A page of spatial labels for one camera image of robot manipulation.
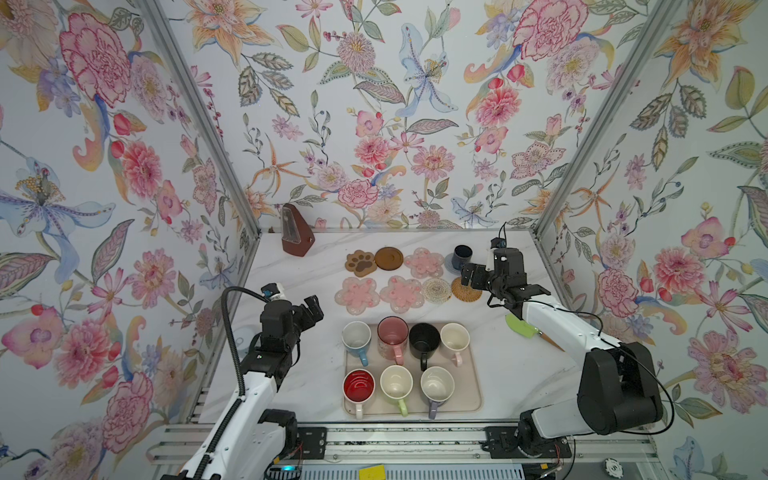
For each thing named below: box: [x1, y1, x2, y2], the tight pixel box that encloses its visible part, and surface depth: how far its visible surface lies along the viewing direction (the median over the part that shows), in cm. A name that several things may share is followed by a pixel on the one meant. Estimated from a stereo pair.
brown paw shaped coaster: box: [345, 250, 377, 277], surface depth 113 cm
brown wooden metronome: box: [281, 202, 316, 257], surface depth 110 cm
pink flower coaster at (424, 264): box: [404, 247, 444, 279], surface depth 113 cm
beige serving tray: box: [344, 322, 482, 418], surface depth 82 cm
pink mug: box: [377, 315, 409, 366], surface depth 84 cm
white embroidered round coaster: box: [422, 277, 452, 305], surface depth 106 cm
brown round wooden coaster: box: [374, 247, 404, 271], surface depth 116 cm
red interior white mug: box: [342, 368, 376, 420], surface depth 79 cm
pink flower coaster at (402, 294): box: [379, 275, 425, 314], surface depth 106 cm
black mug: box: [409, 322, 441, 372], surface depth 86 cm
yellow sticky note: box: [359, 464, 385, 480], surface depth 70 cm
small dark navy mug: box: [452, 244, 473, 270], surface depth 106 cm
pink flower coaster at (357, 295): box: [334, 277, 380, 316], surface depth 105 cm
